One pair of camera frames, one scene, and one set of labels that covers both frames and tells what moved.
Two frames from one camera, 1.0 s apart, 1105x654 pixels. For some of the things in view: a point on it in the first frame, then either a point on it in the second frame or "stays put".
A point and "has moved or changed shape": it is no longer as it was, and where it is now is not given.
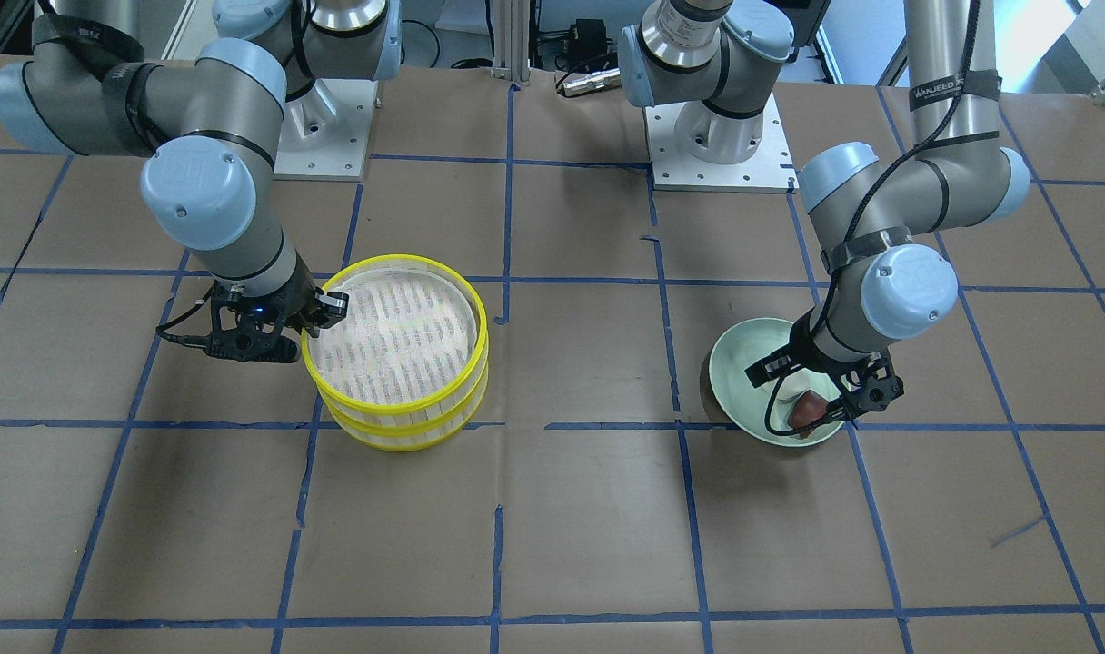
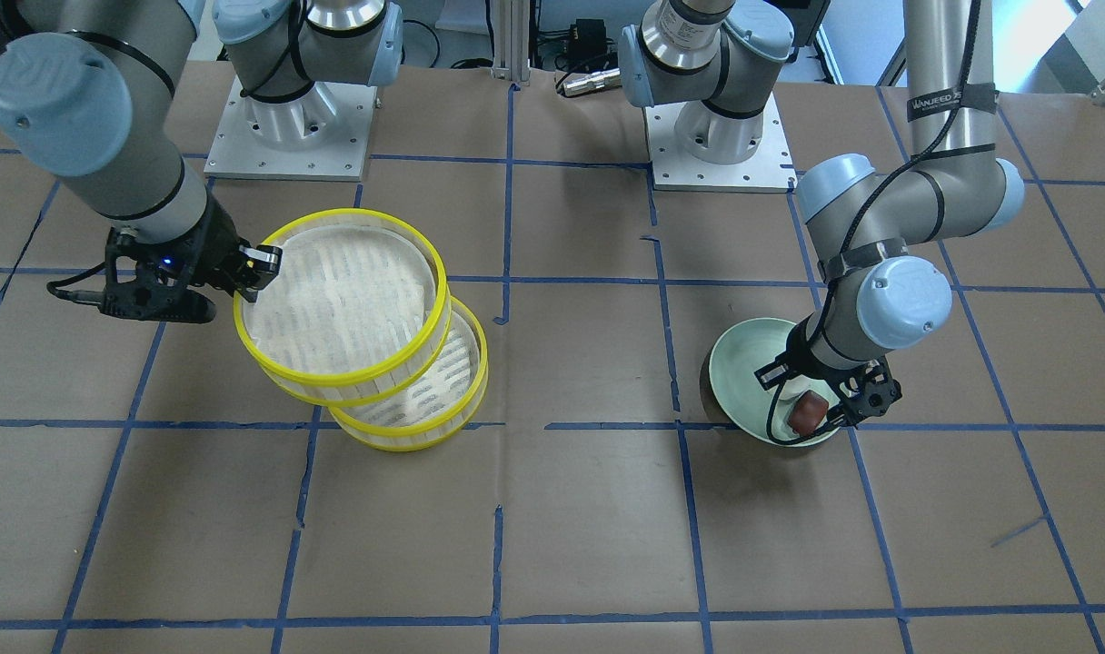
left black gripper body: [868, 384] stays put
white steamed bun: [792, 387] stays put
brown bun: [807, 409] stays put
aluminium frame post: [512, 40] stays put
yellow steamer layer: [403, 357] has moved or changed shape
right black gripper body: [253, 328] to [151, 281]
